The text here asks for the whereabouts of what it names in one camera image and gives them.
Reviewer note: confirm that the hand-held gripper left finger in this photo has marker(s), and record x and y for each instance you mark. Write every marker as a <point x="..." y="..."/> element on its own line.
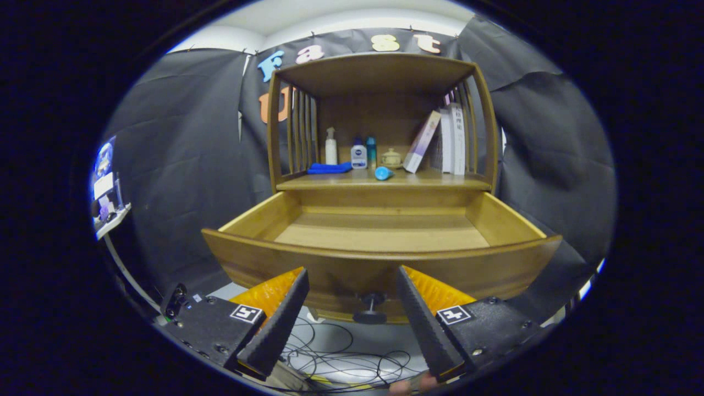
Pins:
<point x="278" y="324"/>

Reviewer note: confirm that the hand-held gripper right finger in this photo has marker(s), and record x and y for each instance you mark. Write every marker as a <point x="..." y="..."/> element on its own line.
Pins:
<point x="423" y="324"/>

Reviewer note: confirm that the wooden drawer with black knob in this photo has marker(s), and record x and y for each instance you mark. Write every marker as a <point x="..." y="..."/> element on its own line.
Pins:
<point x="341" y="269"/>

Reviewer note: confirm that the blue gradient cream tube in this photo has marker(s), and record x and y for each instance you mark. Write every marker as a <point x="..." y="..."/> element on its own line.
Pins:
<point x="382" y="174"/>

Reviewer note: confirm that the wooden countertop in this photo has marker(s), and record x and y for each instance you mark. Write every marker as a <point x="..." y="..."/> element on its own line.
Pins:
<point x="440" y="180"/>

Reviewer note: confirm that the wooden cabinet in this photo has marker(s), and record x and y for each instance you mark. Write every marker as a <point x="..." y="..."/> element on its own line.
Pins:
<point x="374" y="74"/>

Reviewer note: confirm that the black floor device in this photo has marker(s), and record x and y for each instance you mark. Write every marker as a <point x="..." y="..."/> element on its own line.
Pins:
<point x="175" y="301"/>

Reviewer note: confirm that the blue folded cloth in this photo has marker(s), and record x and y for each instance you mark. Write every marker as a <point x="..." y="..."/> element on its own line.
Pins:
<point x="329" y="169"/>

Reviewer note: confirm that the beige lidded ceramic cup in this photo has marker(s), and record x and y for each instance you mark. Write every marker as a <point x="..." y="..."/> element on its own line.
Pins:
<point x="391" y="159"/>

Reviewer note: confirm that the white lotion bottle blue label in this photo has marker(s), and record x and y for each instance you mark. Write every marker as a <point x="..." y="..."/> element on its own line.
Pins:
<point x="359" y="158"/>

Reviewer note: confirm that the white pump bottle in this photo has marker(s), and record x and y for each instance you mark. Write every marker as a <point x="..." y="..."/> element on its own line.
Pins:
<point x="331" y="153"/>

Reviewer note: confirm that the teal bottle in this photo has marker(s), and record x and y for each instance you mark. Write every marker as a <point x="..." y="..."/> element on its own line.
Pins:
<point x="372" y="151"/>

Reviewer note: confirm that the purple and white book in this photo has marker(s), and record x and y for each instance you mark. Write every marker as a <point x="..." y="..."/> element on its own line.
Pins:
<point x="421" y="143"/>

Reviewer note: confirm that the plain white book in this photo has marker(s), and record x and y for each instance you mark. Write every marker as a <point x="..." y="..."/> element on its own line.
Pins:
<point x="445" y="143"/>

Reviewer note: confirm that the black backdrop cloth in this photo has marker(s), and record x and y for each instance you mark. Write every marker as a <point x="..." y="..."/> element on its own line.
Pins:
<point x="181" y="165"/>

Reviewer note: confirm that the white book with black print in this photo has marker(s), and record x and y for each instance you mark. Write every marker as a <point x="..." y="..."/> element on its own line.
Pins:
<point x="458" y="137"/>

